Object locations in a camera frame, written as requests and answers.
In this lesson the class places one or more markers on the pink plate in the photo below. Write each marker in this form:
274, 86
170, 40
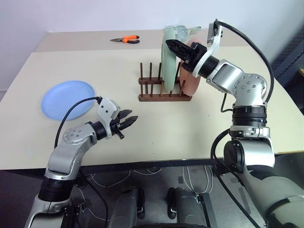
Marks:
190, 83

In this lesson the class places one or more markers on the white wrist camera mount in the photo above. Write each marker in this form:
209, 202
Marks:
215, 45
107, 110

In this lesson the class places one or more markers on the green plate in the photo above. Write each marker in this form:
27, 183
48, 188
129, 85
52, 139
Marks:
169, 71

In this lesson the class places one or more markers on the dark shelving unit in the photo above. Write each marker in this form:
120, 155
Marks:
291, 57

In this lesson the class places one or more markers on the yellow object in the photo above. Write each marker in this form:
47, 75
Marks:
301, 72

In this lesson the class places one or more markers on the blue plate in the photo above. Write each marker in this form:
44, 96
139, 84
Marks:
66, 99

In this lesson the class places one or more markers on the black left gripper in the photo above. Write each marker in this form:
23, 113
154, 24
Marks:
116, 127

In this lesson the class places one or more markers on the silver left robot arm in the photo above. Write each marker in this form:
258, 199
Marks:
67, 152

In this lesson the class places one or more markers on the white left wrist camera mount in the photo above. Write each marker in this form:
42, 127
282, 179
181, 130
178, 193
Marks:
107, 110

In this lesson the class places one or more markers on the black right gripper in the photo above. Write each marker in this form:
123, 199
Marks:
194, 57

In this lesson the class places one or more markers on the dark grey rounded shape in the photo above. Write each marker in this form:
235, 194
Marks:
187, 206
127, 206

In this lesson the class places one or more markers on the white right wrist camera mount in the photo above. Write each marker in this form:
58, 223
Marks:
215, 45

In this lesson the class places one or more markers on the wooden dish rack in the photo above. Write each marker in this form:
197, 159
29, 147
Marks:
154, 97

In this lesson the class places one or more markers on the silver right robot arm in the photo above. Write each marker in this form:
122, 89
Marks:
249, 147

